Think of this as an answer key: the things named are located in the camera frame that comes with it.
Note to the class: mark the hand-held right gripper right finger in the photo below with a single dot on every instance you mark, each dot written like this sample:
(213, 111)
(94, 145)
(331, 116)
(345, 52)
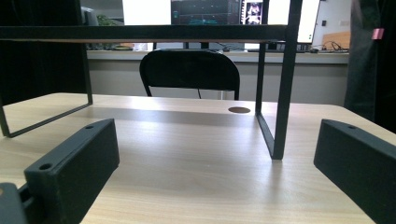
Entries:
(358, 165)

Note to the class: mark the black metal desk shelf rack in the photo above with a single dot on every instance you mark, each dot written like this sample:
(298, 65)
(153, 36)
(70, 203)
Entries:
(286, 93)

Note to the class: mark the cardboard box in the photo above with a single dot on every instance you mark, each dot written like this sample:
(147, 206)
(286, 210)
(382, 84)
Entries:
(341, 39)

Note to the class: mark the dark grey curtain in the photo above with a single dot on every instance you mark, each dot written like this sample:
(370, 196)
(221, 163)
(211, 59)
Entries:
(361, 81)

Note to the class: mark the pink clip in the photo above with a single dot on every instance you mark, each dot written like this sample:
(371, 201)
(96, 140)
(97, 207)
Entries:
(377, 33)

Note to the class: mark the green plant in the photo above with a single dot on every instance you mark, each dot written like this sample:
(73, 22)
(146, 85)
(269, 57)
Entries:
(106, 21)

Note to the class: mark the monitor with white screen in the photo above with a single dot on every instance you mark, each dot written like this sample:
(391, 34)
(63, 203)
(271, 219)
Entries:
(308, 21)

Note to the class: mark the black curtain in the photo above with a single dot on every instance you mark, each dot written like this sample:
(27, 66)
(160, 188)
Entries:
(40, 68)

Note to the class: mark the grey monitor back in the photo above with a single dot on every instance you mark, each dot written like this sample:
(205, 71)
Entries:
(90, 17)

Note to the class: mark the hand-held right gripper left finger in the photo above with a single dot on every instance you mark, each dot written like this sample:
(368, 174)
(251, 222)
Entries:
(74, 168)

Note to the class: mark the grey background counter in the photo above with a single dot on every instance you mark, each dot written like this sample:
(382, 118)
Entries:
(317, 58)

